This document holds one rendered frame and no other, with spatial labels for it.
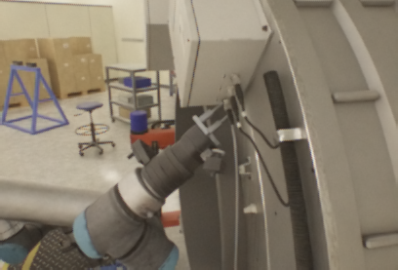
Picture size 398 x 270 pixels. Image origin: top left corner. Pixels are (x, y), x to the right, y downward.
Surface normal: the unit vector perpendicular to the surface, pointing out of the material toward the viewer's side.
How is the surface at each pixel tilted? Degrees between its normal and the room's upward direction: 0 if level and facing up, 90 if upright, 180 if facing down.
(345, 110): 54
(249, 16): 42
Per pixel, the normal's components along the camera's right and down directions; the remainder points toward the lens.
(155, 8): 0.16, -0.30
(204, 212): 0.12, -0.54
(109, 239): 0.23, 0.36
